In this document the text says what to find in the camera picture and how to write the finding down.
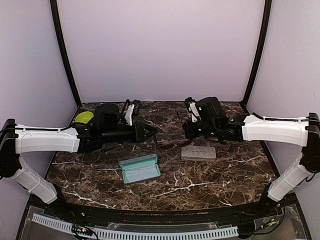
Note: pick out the beige glasses case teal lining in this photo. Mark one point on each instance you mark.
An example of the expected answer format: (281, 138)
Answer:
(198, 153)

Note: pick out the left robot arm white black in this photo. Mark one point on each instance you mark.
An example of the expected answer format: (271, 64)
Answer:
(89, 132)

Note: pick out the green bowl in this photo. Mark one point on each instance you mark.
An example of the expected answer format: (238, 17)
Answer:
(84, 117)

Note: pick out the black frame post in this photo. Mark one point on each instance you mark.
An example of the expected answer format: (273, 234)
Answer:
(63, 51)
(258, 53)

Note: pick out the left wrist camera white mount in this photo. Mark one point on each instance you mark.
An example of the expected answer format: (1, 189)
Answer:
(132, 111)

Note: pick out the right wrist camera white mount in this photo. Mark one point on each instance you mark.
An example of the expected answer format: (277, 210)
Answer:
(190, 104)

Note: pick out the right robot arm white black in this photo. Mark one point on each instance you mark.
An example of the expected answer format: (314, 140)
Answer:
(209, 120)

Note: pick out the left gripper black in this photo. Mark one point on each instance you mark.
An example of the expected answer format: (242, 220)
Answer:
(139, 132)

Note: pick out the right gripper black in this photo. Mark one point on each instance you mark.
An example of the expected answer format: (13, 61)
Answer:
(190, 134)

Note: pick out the blue-grey glasses case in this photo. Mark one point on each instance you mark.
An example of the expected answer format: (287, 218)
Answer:
(141, 161)

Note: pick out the white slotted cable duct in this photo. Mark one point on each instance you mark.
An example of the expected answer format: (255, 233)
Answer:
(133, 233)

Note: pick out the right black frame post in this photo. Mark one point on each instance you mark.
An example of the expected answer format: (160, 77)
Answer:
(258, 53)

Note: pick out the left black frame post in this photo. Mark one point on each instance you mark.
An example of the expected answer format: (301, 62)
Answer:
(63, 51)

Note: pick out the brown sunglasses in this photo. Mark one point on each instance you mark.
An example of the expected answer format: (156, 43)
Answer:
(170, 133)

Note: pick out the light blue cloth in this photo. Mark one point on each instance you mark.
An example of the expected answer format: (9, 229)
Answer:
(141, 174)

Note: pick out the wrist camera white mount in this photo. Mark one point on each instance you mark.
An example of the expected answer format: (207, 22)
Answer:
(190, 104)
(132, 111)

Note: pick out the black front rail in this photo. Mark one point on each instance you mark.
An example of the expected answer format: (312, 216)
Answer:
(240, 214)

